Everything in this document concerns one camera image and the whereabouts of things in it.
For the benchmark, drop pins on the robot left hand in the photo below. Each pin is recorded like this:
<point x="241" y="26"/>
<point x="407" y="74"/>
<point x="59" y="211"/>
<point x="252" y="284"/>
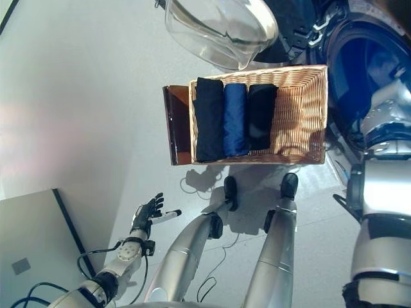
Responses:
<point x="144" y="218"/>

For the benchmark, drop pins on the blue cloth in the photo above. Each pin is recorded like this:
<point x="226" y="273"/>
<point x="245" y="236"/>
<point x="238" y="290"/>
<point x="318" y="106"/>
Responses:
<point x="236" y="122"/>

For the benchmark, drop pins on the black cloth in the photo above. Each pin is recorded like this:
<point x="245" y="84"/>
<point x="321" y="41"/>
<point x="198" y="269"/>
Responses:
<point x="261" y="115"/>
<point x="208" y="122"/>

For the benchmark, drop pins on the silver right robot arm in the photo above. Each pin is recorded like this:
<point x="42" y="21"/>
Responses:
<point x="375" y="250"/>

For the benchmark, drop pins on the round glass washing machine door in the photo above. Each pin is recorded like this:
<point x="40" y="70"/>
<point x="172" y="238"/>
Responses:
<point x="212" y="35"/>

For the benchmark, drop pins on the dark front-load washing machine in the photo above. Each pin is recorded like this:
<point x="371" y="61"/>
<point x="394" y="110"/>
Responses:
<point x="353" y="29"/>

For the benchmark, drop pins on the silver left robot leg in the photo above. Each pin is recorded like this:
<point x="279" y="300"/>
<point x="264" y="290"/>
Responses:
<point x="186" y="250"/>

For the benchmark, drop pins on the dark brown wooden stool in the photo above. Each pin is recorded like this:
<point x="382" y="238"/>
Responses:
<point x="176" y="128"/>

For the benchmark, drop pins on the grey panel with black edge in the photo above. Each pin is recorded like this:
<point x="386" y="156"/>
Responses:
<point x="32" y="231"/>

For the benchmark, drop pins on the small grey square patch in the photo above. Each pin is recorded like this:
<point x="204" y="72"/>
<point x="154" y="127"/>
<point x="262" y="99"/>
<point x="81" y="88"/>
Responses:
<point x="21" y="266"/>

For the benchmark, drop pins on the tan wicker laundry basket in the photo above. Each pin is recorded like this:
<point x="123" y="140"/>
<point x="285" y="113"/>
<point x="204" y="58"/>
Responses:
<point x="295" y="109"/>

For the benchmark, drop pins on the black baseboard strip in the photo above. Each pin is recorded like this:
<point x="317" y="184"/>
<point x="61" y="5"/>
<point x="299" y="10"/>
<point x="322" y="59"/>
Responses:
<point x="8" y="17"/>

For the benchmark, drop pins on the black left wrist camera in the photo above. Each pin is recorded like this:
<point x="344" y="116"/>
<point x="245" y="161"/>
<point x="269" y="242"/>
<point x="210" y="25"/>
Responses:
<point x="149" y="248"/>

